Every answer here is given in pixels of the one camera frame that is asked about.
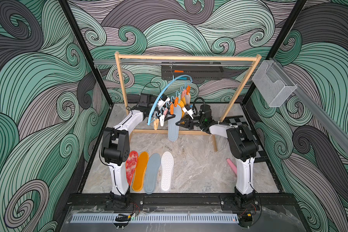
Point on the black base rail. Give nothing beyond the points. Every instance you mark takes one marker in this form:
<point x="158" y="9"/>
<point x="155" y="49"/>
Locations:
<point x="139" y="201"/>

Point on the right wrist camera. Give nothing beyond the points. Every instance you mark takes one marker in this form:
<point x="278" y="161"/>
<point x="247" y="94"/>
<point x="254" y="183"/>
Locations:
<point x="190" y="110"/>

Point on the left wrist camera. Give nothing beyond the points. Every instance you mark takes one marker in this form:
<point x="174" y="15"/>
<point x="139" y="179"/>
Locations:
<point x="163" y="101"/>

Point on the red patterned insole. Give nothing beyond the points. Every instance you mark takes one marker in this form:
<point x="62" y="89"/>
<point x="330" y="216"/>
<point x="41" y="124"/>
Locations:
<point x="131" y="164"/>

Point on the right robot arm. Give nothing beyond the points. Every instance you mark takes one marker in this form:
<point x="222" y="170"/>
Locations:
<point x="244" y="190"/>

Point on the pink microphone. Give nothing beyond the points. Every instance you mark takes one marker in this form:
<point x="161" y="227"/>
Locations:
<point x="232" y="166"/>

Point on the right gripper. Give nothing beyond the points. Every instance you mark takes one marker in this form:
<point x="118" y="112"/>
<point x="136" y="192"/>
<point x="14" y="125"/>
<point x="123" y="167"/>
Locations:
<point x="189" y="124"/>

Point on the white clothes peg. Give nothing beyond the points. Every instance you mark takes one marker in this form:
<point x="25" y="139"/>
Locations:
<point x="162" y="120"/>

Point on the black white chessboard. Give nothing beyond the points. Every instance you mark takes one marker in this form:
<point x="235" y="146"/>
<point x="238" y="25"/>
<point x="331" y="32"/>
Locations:
<point x="244" y="142"/>

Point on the white slotted cable duct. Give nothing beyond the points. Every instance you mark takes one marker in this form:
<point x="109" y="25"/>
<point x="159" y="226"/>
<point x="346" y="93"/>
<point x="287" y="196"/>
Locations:
<point x="226" y="218"/>

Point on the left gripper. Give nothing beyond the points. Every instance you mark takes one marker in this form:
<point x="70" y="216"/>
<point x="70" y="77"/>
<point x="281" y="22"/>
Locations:
<point x="168" y="114"/>

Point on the black wall tool holder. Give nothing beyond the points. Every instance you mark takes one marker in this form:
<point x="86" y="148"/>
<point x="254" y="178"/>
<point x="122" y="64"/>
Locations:
<point x="198" y="73"/>

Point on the orange insole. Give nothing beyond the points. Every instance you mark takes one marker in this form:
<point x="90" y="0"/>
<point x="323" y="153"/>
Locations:
<point x="182" y="102"/>
<point x="140" y="171"/>

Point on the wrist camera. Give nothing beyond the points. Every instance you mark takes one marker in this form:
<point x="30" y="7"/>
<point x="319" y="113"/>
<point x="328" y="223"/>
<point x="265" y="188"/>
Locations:
<point x="190" y="110"/>
<point x="163" y="101"/>

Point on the grey blue insole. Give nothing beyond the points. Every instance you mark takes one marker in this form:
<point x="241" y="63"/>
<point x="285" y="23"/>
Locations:
<point x="152" y="170"/>
<point x="173" y="129"/>

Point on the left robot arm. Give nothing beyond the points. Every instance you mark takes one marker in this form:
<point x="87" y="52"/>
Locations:
<point x="115" y="148"/>

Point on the white insole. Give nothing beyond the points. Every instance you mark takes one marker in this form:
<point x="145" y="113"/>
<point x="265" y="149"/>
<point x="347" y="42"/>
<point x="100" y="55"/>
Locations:
<point x="167" y="164"/>

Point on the clear acrylic wall box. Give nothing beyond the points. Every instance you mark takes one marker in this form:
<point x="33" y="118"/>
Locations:
<point x="273" y="83"/>

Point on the pink clothes peg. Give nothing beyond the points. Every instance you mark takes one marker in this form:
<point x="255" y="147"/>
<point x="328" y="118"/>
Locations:
<point x="165" y="111"/>

